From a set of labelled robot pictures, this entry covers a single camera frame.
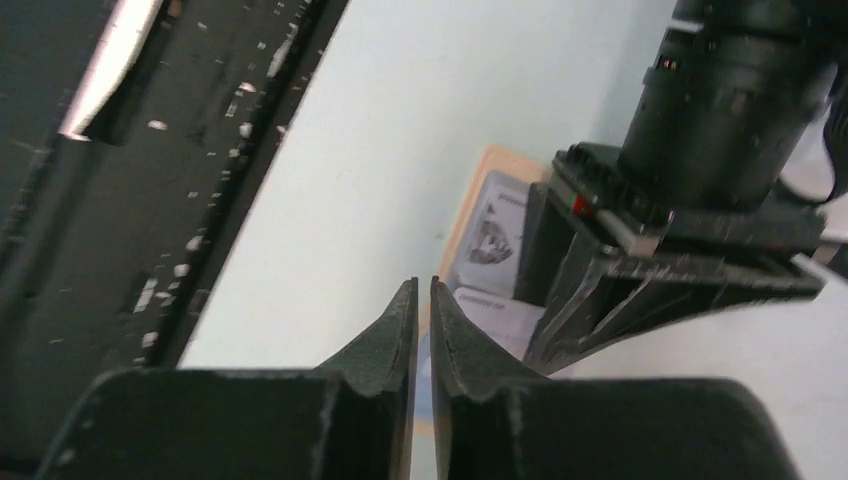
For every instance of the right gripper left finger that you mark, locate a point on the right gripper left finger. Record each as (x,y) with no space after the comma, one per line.
(348,418)

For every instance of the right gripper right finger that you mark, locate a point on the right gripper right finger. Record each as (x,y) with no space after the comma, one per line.
(495,418)

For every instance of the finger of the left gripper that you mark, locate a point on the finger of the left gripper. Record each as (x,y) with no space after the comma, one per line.
(597,297)
(546,239)

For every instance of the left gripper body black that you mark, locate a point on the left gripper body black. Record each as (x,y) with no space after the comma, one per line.
(710,204)

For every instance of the silver white VIP card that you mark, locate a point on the silver white VIP card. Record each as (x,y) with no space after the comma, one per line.
(487,256)

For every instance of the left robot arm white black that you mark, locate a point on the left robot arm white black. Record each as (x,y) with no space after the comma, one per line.
(750,78)

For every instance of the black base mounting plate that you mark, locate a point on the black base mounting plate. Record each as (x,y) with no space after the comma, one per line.
(110,244)

